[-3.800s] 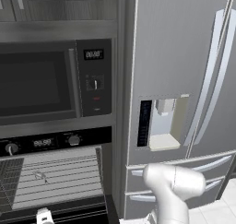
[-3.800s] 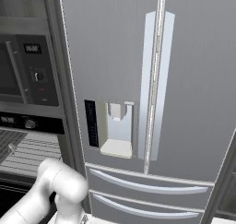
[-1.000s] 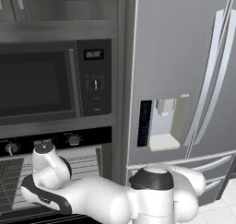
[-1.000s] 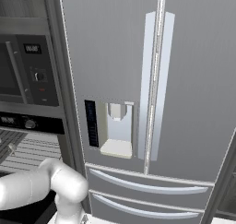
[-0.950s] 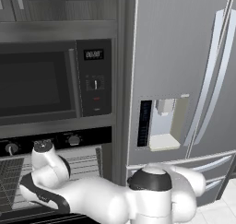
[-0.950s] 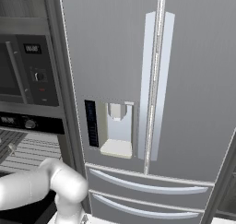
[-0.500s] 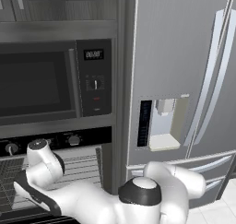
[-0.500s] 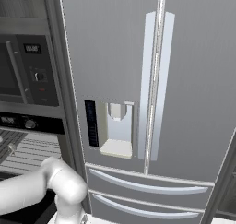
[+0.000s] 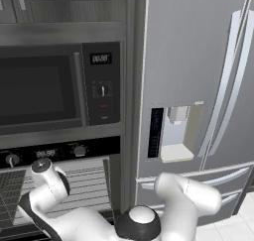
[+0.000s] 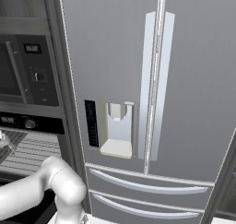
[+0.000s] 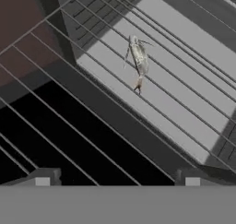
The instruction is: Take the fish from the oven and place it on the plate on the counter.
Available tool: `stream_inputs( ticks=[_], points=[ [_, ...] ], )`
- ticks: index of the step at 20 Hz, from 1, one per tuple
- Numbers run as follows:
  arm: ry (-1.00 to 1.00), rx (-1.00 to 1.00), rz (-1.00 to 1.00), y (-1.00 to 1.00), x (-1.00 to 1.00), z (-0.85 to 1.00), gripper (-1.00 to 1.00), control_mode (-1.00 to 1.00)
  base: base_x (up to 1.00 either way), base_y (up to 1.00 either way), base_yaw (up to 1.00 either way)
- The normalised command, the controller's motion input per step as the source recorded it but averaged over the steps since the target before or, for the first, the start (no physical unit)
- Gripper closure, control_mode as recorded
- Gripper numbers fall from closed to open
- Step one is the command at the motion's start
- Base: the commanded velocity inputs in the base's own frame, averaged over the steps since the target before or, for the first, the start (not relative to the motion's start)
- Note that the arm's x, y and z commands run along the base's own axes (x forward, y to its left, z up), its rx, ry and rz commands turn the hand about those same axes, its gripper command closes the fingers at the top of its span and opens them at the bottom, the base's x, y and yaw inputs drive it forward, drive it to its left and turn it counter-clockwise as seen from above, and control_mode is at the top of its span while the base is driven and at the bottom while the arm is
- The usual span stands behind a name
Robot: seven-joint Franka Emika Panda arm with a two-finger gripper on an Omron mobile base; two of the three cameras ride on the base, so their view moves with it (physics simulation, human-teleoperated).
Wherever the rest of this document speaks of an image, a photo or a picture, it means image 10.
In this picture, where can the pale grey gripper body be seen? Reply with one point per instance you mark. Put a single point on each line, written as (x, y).
(6, 153)

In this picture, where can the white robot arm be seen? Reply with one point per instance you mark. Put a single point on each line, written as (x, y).
(27, 194)

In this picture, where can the plain silver fridge door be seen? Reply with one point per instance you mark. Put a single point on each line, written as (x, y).
(202, 80)

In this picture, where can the metal oven rack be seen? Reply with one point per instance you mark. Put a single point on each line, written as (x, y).
(37, 154)

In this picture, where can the grey tall cabinet frame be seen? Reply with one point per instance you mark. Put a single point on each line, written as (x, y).
(60, 64)

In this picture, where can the silver oven knob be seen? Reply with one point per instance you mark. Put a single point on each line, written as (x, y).
(29, 123)

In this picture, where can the grey side panel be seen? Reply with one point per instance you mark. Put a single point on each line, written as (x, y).
(226, 178)

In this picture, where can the grey cupboard door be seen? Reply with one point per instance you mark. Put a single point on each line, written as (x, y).
(21, 0)

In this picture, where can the black built-in oven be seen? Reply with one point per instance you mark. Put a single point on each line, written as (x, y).
(46, 126)

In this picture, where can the fridge water dispenser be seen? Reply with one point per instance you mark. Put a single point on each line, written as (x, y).
(118, 135)

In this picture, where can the black microwave knob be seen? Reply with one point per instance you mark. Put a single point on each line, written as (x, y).
(39, 76)

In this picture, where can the silver fridge door with dispenser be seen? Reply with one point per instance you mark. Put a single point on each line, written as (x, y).
(107, 49)

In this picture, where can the black built-in microwave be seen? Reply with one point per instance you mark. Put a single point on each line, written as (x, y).
(46, 89)

